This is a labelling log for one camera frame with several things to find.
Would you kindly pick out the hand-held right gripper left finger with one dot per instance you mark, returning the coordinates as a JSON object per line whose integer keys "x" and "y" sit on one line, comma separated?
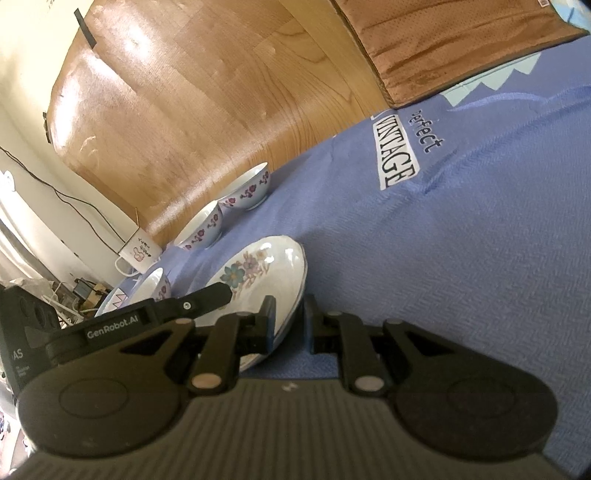
{"x": 267, "y": 323}

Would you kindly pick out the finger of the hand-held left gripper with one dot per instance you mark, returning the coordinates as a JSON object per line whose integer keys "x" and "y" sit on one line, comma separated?
{"x": 194, "y": 302}

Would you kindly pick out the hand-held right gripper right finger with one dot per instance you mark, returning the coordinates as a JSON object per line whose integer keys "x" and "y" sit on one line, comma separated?
{"x": 314, "y": 327}

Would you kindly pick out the white floral bowl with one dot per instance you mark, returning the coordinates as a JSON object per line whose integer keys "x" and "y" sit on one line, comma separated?
{"x": 201, "y": 230}
{"x": 247, "y": 187}
{"x": 154, "y": 286}

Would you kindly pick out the white enamel mug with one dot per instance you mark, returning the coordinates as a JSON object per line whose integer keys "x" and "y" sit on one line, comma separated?
{"x": 138, "y": 251}

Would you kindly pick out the blue printed blanket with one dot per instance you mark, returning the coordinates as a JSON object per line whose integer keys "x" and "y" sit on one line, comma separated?
{"x": 438, "y": 254}

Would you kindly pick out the wood-grain vinyl sheet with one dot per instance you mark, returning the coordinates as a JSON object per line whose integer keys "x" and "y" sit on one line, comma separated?
{"x": 207, "y": 92}

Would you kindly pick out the black tape strip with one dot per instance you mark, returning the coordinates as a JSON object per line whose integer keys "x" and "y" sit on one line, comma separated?
{"x": 85, "y": 25}

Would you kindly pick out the brown cushion pad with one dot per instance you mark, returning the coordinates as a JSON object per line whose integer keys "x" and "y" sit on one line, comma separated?
{"x": 438, "y": 46}

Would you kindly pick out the white round wall fitting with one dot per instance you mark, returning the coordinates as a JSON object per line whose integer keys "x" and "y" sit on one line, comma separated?
{"x": 5, "y": 181}

